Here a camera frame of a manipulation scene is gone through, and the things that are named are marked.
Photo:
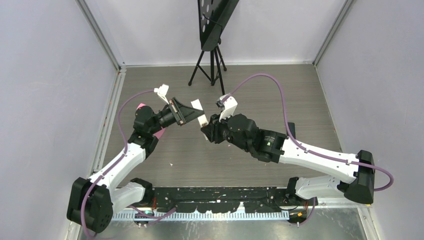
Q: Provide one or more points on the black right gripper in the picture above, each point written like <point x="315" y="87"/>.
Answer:
<point x="212" y="130"/>

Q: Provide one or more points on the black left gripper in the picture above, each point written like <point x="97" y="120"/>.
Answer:
<point x="182" y="113"/>

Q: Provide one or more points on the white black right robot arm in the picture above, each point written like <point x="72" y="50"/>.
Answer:
<point x="344" y="174"/>

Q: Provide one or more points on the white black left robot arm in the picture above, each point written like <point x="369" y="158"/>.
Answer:
<point x="93" y="201"/>

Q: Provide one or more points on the pink metronome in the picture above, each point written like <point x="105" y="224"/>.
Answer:
<point x="149" y="121"/>

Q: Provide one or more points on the black music stand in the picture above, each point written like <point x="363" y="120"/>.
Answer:
<point x="213" y="16"/>

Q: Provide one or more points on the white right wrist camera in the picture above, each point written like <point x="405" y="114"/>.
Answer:
<point x="227" y="105"/>

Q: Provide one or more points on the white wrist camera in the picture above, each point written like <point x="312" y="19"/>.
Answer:
<point x="162" y="93"/>
<point x="227" y="105"/>

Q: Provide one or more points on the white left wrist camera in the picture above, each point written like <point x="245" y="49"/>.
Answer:
<point x="162" y="93"/>

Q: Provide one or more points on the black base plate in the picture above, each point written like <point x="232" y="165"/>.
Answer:
<point x="264" y="199"/>

